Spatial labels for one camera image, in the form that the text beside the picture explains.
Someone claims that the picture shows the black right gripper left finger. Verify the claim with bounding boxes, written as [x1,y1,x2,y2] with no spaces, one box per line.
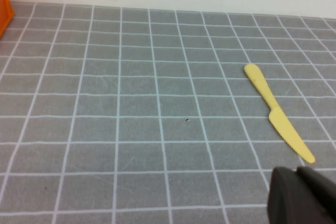
[267,166,336,224]

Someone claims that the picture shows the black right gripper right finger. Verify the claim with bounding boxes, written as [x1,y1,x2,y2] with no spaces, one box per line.
[297,165,336,216]

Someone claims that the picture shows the yellow plastic knife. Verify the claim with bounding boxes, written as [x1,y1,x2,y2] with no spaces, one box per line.
[244,63,316,165]

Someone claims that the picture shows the orange plastic cutlery holder crate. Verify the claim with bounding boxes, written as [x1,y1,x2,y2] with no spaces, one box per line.
[0,0,16,40]

